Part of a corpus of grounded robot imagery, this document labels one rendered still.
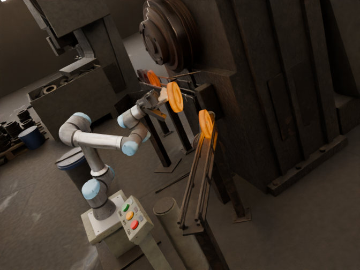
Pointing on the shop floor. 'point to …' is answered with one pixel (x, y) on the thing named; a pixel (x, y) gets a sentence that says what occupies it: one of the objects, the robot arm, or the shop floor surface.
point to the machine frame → (267, 87)
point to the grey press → (87, 39)
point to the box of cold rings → (74, 98)
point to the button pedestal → (143, 234)
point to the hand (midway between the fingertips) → (173, 94)
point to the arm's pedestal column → (120, 250)
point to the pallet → (25, 120)
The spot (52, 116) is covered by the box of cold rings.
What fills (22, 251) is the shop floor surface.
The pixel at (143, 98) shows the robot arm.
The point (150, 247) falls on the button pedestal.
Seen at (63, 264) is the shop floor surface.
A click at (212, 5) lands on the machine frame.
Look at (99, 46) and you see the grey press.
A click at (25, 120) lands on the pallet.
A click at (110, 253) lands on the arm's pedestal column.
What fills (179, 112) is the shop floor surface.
